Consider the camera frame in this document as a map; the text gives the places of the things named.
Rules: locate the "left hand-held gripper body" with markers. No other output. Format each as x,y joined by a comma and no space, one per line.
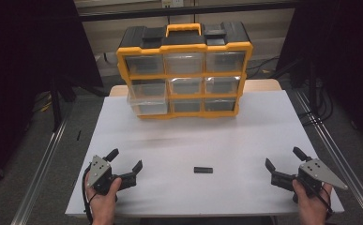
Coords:
100,175

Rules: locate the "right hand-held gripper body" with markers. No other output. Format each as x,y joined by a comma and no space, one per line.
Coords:
318,173

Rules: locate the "small black rectangular block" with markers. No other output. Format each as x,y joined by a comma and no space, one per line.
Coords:
203,170

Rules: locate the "clear plastic organizer drawer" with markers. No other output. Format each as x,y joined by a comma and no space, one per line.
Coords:
148,90

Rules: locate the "yellow black organizer cabinet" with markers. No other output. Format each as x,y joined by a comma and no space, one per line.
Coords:
184,47

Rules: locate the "person's left hand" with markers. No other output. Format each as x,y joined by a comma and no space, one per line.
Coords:
104,206

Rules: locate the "person's right hand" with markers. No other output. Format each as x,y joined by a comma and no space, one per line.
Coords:
312,211

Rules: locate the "small black floor piece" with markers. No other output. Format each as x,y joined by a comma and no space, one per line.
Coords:
78,135

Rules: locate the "black metal stand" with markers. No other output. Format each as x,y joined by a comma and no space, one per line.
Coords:
57,103
312,90

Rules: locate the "wooden table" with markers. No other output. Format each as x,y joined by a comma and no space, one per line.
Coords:
263,85

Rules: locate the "set of clear drawers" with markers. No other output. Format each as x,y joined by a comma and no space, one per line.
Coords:
185,64

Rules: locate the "dark curtain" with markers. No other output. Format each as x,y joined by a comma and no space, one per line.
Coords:
29,43
344,47

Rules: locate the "black horizontal bar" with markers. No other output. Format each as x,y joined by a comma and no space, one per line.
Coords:
185,11

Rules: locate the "aluminium floor rail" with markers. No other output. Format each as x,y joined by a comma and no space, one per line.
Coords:
341,162
43,162

